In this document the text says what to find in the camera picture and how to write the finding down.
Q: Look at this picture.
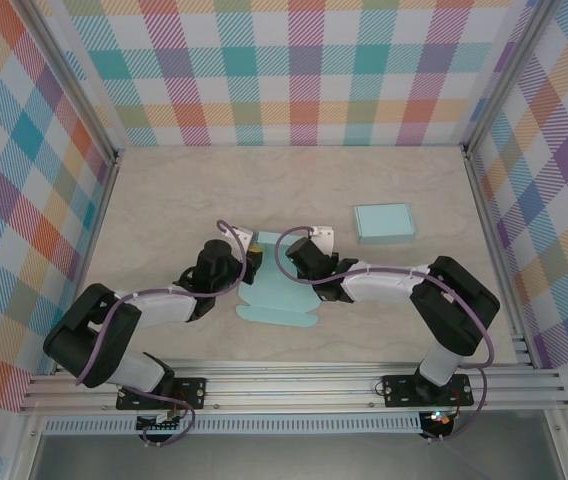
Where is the grey metal shelf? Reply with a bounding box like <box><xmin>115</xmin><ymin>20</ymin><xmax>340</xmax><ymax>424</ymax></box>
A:
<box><xmin>28</xmin><ymin>432</ymin><xmax>565</xmax><ymax>480</ymax></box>

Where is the slotted grey cable duct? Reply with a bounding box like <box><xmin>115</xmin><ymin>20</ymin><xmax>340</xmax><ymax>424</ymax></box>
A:
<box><xmin>43</xmin><ymin>412</ymin><xmax>423</xmax><ymax>435</ymax></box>

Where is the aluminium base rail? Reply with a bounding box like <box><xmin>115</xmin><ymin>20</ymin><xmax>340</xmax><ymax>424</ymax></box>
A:
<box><xmin>19</xmin><ymin>349</ymin><xmax>568</xmax><ymax>414</ymax></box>

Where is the aluminium corner post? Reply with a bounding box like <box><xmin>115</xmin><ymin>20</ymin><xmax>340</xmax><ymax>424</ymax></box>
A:
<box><xmin>458</xmin><ymin>0</ymin><xmax>558</xmax><ymax>161</ymax></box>
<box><xmin>23</xmin><ymin>0</ymin><xmax>125</xmax><ymax>164</ymax></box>

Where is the aluminium side rail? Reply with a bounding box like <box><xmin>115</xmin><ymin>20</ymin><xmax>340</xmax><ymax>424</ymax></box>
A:
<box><xmin>461</xmin><ymin>143</ymin><xmax>538</xmax><ymax>371</ymax></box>
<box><xmin>76</xmin><ymin>149</ymin><xmax>126</xmax><ymax>301</ymax></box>

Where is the light blue paper box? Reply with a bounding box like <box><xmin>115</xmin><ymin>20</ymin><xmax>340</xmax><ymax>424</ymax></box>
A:
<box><xmin>235</xmin><ymin>229</ymin><xmax>321</xmax><ymax>330</ymax></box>
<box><xmin>352</xmin><ymin>201</ymin><xmax>418</xmax><ymax>246</ymax></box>

